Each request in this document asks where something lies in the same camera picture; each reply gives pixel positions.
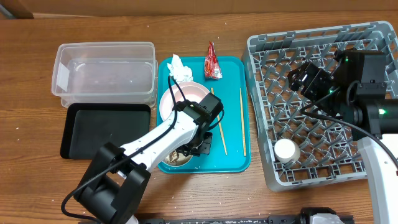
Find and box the red snack wrapper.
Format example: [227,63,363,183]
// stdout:
[204,42,222,80]

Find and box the white tissue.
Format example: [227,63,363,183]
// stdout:
[167,54,193,83]

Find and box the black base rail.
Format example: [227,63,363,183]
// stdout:
[128,207,355,224]

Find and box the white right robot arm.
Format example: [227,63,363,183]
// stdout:
[288,48,397,223]

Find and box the clear plastic bin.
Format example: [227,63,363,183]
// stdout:
[51,42,158,107]

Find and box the teal plastic tray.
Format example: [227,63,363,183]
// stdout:
[158,56,251,174]

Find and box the rice and food waste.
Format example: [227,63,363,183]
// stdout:
[164,151,189,166]

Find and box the wooden chopstick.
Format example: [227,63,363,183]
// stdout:
[239,88,247,157]
[211,87,228,156]

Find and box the grey plastic dish rack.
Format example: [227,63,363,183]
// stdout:
[243,21,397,192]

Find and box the grey bowl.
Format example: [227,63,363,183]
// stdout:
[162,149,194,168]

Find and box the black plastic tray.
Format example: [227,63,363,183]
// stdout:
[60,103,150,160]

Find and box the pink plate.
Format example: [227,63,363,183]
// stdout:
[158,82,210,121]

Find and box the white paper cup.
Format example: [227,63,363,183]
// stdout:
[274,139,300,164]

